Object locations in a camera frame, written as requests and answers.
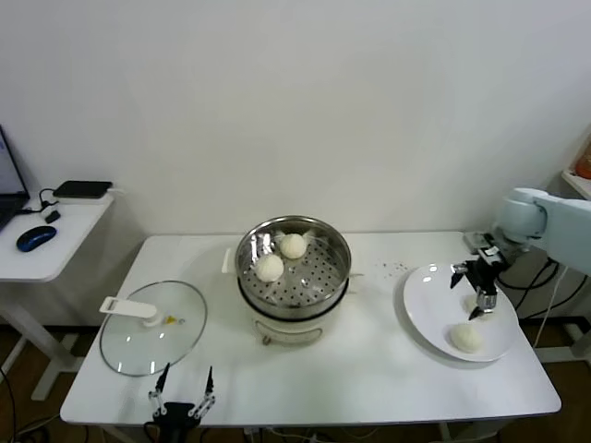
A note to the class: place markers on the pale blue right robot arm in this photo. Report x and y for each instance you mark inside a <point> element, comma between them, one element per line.
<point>563,221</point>

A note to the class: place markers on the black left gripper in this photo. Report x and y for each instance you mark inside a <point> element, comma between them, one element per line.
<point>177,413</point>

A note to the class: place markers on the black flat box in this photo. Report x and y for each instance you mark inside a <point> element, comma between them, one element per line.
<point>83,189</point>

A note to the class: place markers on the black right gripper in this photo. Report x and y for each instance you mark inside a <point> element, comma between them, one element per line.
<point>484,276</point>

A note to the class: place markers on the black laptop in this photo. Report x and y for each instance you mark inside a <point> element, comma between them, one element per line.
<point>9,203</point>

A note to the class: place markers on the dark crumb specks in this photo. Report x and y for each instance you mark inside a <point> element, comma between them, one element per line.
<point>392,268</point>

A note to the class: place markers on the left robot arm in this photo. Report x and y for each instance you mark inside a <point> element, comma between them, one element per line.
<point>174,434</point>

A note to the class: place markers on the stainless steel steamer basket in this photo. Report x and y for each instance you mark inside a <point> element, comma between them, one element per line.
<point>318,277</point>

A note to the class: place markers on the white round plate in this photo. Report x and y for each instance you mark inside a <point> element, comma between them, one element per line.
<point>429,304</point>

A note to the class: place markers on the white shelf desk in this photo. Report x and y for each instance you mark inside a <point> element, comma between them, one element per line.
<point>577,184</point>

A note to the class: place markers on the orange packaged item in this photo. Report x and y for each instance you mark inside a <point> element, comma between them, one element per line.
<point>584,167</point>

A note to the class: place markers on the blue and black mouse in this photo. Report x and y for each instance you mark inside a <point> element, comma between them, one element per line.
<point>37,237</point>

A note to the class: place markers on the small black adapter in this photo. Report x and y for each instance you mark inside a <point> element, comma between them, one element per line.
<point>51,216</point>

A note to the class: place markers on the cream electric cooker pot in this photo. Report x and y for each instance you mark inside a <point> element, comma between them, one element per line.
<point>286,332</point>

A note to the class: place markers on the white side desk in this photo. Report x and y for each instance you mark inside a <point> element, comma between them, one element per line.
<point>55,258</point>

